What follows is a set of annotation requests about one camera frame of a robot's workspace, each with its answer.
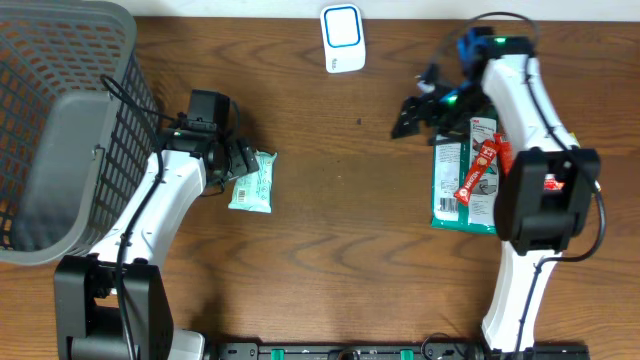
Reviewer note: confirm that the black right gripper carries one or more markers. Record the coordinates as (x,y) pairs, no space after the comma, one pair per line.
(425,104)

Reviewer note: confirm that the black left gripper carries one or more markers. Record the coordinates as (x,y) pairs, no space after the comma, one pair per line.
(242,158)

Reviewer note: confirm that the light green wipes pack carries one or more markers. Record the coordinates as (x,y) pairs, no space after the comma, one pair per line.
(252,192)

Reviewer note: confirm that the green white glove package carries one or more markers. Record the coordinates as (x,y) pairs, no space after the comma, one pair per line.
(452,161)

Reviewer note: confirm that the slim red snack packet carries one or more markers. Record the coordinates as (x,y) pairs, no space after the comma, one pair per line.
(480,164)

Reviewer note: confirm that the red chips bag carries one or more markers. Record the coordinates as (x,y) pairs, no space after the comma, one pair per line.
(506,161)

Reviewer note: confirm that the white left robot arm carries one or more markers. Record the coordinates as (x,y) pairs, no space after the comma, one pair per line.
(111,303)

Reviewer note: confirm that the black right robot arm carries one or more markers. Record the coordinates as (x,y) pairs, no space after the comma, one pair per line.
(534,226)

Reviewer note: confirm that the grey plastic basket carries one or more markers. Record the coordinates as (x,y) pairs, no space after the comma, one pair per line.
(76,122)

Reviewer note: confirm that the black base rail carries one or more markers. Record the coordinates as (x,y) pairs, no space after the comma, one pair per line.
(390,351)

